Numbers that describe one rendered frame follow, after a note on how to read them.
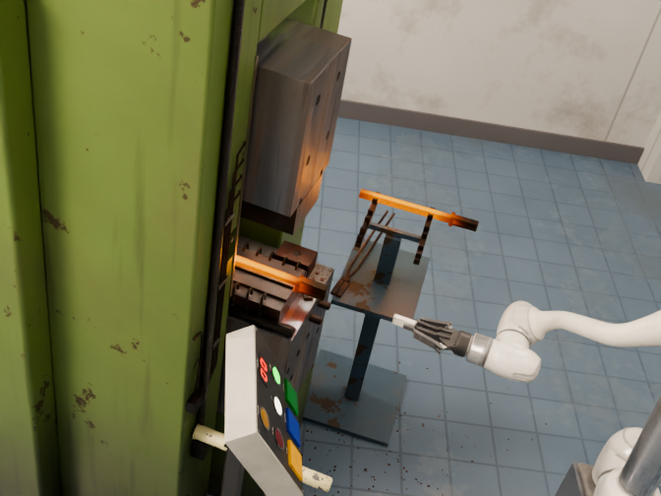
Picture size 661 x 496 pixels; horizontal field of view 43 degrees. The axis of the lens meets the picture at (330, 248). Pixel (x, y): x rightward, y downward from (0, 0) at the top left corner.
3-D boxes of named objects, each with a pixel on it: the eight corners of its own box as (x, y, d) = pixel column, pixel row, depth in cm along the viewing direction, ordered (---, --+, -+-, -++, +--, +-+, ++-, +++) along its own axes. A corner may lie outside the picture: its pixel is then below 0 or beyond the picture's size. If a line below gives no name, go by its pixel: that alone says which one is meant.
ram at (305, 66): (338, 151, 251) (362, 26, 226) (290, 217, 222) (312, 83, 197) (211, 108, 259) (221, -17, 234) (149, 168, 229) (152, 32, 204)
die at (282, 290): (302, 287, 269) (305, 268, 264) (277, 327, 254) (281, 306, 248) (184, 245, 276) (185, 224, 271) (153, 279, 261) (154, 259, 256)
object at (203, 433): (331, 483, 251) (334, 473, 248) (326, 497, 247) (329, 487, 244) (200, 430, 259) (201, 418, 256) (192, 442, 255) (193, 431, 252)
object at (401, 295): (429, 262, 331) (430, 258, 330) (410, 328, 300) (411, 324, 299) (356, 240, 334) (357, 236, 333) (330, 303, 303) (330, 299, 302)
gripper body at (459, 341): (462, 363, 247) (433, 352, 249) (468, 345, 254) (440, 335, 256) (469, 345, 243) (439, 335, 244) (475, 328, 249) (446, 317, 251)
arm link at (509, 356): (479, 377, 247) (488, 347, 257) (530, 396, 244) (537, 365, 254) (489, 352, 240) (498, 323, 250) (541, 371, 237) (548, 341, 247)
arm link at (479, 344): (486, 353, 254) (467, 346, 255) (494, 332, 248) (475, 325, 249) (480, 373, 247) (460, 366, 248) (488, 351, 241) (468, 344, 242)
